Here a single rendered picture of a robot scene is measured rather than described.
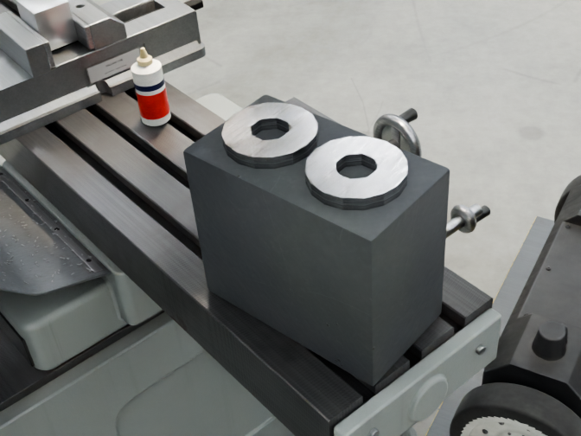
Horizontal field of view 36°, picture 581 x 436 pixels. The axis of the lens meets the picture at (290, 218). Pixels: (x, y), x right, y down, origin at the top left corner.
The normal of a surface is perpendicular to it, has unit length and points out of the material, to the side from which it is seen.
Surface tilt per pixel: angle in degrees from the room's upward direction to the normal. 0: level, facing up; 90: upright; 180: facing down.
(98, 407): 90
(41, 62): 90
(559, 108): 0
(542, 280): 0
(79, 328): 90
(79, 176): 0
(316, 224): 90
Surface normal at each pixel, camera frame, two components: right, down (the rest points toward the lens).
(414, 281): 0.76, 0.38
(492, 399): -0.44, -0.78
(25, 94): 0.61, 0.48
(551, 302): -0.07, -0.76
